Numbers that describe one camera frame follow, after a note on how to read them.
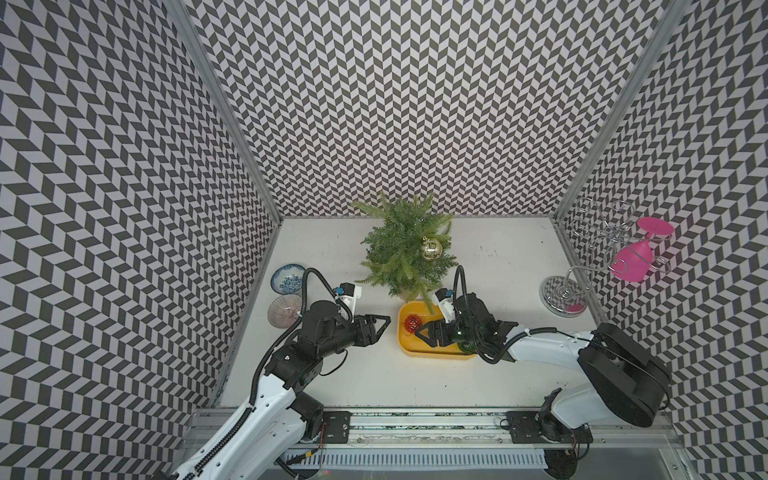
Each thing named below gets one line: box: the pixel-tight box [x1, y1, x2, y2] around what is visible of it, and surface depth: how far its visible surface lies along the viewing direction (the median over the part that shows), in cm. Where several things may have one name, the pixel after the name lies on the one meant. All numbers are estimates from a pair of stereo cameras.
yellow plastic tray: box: [397, 301, 414, 356], surface depth 88 cm
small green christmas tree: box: [352, 193, 457, 315], surface depth 75 cm
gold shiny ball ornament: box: [422, 236, 443, 260], surface depth 72 cm
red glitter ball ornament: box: [404, 314, 423, 333], surface depth 88 cm
